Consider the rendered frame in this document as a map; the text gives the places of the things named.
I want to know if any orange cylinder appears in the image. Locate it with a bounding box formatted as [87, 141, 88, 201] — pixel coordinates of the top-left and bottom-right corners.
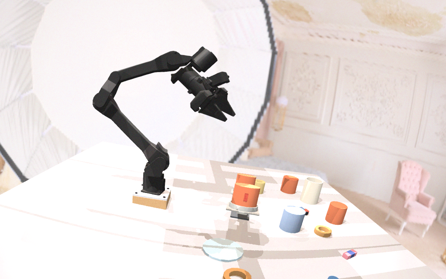
[231, 183, 260, 207]
[325, 201, 348, 225]
[280, 175, 299, 194]
[236, 173, 256, 185]

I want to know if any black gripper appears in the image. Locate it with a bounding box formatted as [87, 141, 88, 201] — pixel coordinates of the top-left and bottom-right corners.
[187, 75, 236, 122]

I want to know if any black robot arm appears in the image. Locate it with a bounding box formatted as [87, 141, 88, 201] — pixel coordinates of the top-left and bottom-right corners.
[93, 46, 230, 196]

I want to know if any pink eraser with blue sleeve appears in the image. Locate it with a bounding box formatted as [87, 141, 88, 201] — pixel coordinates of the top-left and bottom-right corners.
[342, 249, 357, 260]

